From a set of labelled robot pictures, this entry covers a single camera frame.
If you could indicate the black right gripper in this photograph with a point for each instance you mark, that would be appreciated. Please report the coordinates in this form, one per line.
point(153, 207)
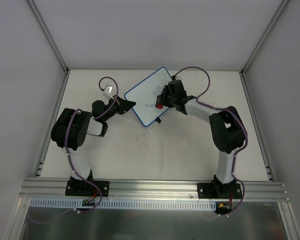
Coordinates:
point(166, 95)

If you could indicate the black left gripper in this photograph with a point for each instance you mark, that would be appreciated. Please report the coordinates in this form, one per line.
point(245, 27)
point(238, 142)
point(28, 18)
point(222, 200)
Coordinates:
point(120, 105)

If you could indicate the red whiteboard eraser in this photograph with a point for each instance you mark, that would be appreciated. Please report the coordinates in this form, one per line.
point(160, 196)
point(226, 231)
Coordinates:
point(159, 106)

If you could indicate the blue framed whiteboard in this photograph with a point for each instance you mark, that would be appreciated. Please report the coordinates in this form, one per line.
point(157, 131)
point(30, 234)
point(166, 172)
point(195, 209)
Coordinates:
point(145, 94)

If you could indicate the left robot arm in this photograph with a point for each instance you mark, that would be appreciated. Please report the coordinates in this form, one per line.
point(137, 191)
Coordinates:
point(72, 126)

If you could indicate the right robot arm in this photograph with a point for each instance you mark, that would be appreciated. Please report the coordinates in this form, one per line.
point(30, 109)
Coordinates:
point(228, 134)

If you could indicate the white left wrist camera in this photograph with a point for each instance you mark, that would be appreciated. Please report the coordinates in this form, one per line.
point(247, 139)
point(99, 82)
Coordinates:
point(107, 92)

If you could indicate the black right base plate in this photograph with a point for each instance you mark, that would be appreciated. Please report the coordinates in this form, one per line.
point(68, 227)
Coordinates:
point(219, 191)

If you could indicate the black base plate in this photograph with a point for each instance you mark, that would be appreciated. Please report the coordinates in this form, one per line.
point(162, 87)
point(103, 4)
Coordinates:
point(219, 191)
point(80, 188)

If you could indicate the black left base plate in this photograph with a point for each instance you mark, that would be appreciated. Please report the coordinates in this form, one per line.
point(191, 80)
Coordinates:
point(80, 188)

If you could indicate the slotted white cable duct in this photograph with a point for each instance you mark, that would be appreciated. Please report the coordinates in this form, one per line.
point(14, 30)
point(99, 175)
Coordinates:
point(124, 204)

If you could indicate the aluminium mounting rail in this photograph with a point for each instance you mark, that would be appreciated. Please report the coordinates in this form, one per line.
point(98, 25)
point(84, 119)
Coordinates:
point(169, 190)

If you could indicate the left aluminium frame post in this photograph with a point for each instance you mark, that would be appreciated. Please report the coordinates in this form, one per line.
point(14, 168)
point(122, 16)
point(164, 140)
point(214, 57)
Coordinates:
point(47, 34)

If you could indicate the aluminium frame post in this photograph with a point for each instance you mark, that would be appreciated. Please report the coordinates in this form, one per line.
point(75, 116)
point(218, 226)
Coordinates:
point(47, 34)
point(264, 36)

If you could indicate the right aluminium frame post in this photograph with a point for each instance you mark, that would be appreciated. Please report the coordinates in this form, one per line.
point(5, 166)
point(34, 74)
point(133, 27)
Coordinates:
point(264, 36)

